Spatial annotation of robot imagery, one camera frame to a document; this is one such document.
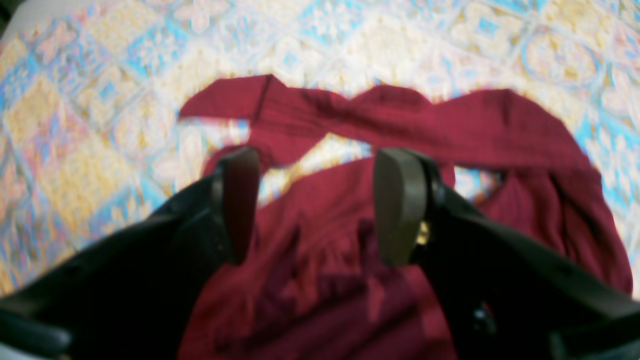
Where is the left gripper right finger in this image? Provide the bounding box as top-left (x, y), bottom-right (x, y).
top-left (373, 147), bottom-right (640, 360)

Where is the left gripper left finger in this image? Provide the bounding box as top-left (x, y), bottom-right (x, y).
top-left (0, 146), bottom-right (260, 360)

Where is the dark red t-shirt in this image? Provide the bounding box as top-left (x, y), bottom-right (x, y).
top-left (177, 75), bottom-right (633, 360)

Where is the patterned tablecloth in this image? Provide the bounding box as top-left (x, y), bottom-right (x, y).
top-left (0, 0), bottom-right (640, 297)

